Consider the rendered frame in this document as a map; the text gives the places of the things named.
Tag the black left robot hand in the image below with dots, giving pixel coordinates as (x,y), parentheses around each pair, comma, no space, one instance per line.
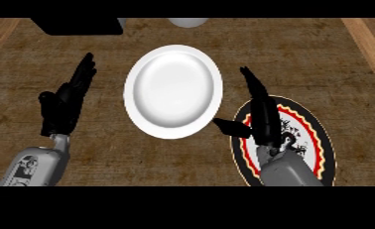
(64,102)

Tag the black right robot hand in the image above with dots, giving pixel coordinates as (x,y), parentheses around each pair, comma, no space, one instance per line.
(263,117)

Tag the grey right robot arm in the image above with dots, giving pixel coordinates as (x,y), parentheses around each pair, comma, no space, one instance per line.
(288,168)

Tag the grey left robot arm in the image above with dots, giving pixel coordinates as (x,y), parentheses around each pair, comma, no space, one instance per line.
(39,165)

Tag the black red patterned plate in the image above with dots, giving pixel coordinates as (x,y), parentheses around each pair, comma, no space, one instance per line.
(318,140)

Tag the white oval plate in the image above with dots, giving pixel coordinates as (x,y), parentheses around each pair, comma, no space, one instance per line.
(173,91)

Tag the black box appliance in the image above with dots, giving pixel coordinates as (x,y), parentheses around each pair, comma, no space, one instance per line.
(79,25)

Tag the pale grey round object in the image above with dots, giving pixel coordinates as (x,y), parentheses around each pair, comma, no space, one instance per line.
(188,22)

